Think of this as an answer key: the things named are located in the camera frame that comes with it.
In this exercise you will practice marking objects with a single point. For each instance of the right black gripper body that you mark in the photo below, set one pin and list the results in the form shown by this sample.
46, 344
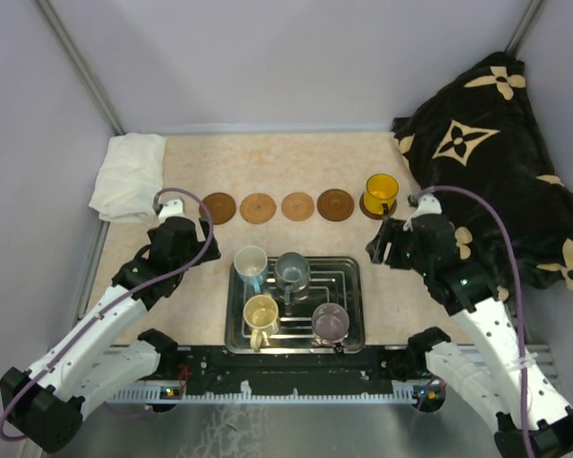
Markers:
401, 253

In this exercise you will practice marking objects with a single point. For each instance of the brown wooden coaster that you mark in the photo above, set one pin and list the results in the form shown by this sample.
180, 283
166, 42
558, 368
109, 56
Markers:
335, 205
374, 216
222, 207
258, 208

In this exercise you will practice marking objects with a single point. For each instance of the yellow glass mug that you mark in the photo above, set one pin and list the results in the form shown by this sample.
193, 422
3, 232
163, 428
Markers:
380, 193

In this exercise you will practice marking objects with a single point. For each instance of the white and blue mug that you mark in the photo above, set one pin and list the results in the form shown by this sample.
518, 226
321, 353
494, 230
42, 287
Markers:
251, 265

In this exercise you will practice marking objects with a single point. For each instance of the grey metal mug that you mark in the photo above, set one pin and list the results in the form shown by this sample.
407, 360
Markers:
292, 275

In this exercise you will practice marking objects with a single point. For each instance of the purple mug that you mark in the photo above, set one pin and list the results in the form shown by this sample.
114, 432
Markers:
330, 324

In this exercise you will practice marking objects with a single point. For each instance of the woven rattan coaster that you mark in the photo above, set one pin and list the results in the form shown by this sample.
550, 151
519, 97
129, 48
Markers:
298, 206

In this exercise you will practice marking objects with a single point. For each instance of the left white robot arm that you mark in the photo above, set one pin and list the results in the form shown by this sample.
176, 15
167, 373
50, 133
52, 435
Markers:
49, 401

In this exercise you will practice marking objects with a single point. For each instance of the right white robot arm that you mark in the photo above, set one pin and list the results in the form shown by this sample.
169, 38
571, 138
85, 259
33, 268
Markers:
527, 415

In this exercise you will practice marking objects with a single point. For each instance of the white folded cloth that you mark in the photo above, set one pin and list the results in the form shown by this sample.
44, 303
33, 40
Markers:
128, 179

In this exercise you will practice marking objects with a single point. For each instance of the metal tray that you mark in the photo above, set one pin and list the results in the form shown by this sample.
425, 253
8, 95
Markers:
332, 279

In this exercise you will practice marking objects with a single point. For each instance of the cream mug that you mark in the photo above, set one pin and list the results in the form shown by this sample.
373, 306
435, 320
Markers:
261, 314

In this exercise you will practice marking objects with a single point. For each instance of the black floral blanket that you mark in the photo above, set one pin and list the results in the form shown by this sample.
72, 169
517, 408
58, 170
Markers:
479, 133

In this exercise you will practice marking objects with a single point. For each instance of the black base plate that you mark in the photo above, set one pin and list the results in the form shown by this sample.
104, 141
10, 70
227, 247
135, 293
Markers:
390, 362

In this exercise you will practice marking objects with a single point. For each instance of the aluminium frame rail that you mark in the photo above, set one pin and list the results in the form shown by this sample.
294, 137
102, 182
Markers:
296, 389

